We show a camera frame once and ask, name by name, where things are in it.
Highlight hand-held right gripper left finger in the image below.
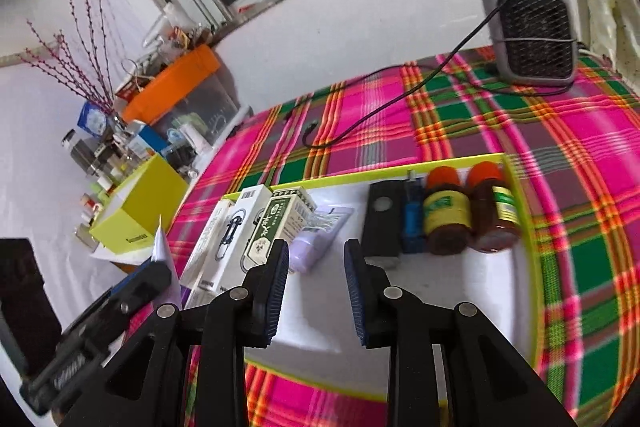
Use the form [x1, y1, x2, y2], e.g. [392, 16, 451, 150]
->
[52, 239, 291, 427]

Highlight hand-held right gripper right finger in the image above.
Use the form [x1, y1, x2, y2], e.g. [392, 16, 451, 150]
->
[343, 238, 581, 427]

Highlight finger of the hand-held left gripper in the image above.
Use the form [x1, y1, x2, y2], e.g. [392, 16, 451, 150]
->
[62, 259, 173, 353]

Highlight lavender tube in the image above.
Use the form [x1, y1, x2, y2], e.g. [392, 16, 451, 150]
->
[289, 205, 356, 276]

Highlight green and white carton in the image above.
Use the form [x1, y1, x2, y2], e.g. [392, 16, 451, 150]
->
[245, 186, 317, 269]

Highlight black box with round window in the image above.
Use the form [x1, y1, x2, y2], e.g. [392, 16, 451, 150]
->
[361, 181, 405, 259]

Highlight white box with carabiner print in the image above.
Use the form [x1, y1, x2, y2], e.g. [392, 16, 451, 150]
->
[215, 186, 273, 294]

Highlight blue rectangular gadget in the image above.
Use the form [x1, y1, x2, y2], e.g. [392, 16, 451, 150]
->
[400, 169, 427, 255]

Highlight yellow-green tray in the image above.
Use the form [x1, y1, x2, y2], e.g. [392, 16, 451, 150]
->
[182, 152, 548, 408]

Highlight brown bottle with orange cap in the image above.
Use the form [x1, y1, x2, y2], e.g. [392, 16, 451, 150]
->
[421, 167, 473, 258]
[466, 161, 522, 254]

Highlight long white printed carton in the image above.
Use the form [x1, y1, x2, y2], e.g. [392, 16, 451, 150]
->
[179, 199, 236, 304]

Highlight yellow-green cardboard box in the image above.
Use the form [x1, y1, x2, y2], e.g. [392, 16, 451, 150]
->
[89, 153, 190, 255]

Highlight cluster of small jars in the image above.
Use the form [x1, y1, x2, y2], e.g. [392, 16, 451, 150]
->
[60, 127, 151, 238]

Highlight blue and white carton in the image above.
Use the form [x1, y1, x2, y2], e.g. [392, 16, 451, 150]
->
[137, 122, 168, 152]

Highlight white plastic bottle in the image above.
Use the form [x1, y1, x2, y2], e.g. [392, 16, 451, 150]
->
[182, 123, 213, 156]

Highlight blue and white pouch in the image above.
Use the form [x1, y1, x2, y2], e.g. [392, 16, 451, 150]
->
[80, 101, 110, 138]

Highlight clear bin with orange lid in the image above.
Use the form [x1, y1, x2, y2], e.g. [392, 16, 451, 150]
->
[121, 44, 238, 142]

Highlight dried pink twig bouquet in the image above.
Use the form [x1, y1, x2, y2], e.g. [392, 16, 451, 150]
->
[25, 0, 128, 120]

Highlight pile of bagged sundries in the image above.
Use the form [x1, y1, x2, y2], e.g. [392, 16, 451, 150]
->
[115, 4, 216, 102]

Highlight pink plaid tablecloth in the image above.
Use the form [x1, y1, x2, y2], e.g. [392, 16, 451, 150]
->
[125, 44, 640, 427]

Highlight small grey heater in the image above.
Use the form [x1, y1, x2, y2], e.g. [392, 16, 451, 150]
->
[481, 0, 578, 90]

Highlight black power cable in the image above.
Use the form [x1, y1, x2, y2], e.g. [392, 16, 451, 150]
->
[302, 0, 526, 151]

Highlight thin black cable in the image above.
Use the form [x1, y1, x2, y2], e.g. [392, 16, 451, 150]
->
[287, 42, 591, 108]

